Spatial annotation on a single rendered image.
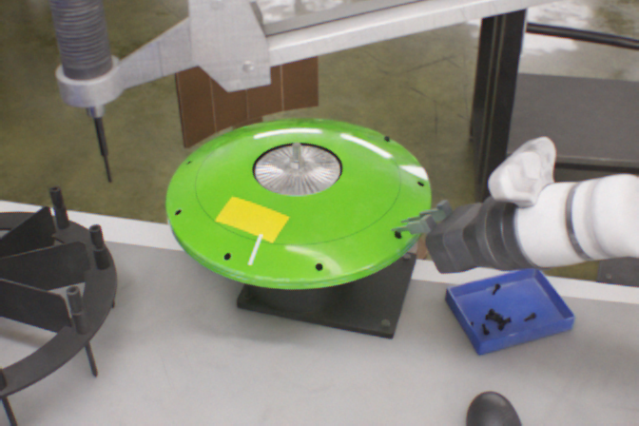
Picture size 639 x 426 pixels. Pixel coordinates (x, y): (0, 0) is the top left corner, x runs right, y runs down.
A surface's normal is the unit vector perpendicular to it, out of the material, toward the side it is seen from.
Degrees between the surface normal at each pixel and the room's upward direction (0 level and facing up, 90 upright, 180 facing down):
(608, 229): 78
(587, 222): 71
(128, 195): 0
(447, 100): 0
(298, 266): 25
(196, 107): 90
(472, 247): 97
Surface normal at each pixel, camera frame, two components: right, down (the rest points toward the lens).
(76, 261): 0.33, 0.51
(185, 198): -0.42, -0.66
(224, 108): 0.58, 0.48
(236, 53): 0.12, 0.60
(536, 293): -0.03, -0.79
